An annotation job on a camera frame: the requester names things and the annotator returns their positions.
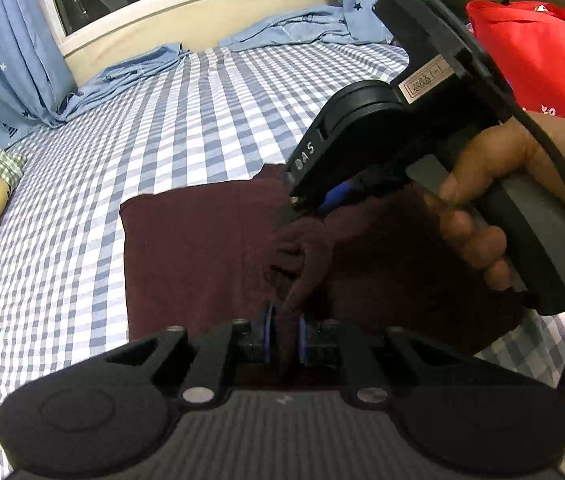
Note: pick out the red fabric tote bag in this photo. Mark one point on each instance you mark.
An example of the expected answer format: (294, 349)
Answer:
(526, 39)

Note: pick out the left blue star curtain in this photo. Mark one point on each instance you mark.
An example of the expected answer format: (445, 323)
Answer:
(36, 84)

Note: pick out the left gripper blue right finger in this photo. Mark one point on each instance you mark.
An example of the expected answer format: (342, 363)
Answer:
(304, 333)

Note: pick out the blue white checked bedsheet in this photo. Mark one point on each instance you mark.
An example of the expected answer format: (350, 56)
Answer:
(216, 117)

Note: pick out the person's right hand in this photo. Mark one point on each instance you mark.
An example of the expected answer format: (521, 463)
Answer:
(492, 154)

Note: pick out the blue star curtain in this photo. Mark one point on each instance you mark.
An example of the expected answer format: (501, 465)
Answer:
(348, 22)
(36, 84)

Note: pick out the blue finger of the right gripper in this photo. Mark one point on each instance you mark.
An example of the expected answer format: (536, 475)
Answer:
(337, 196)

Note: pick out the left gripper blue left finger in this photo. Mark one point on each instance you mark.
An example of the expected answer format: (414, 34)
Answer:
(269, 334)

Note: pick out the right blue star curtain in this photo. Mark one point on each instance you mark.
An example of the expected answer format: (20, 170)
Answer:
(348, 22)

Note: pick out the dark maroon graphic sweatshirt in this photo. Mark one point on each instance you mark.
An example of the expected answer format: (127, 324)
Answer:
(211, 253)

